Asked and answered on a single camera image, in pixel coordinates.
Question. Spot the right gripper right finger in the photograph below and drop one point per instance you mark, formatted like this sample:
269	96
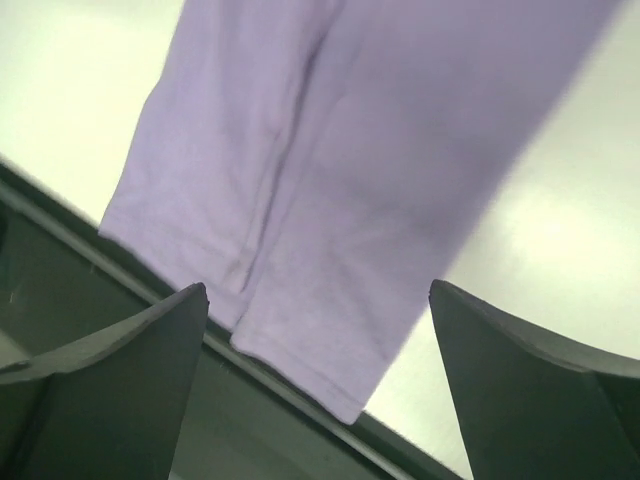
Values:
531	403

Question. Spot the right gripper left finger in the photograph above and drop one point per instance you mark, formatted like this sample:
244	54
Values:
108	405

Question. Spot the purple t shirt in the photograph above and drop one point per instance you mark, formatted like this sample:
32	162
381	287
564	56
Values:
317	164

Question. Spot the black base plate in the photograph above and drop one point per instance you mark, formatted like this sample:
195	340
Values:
60	282

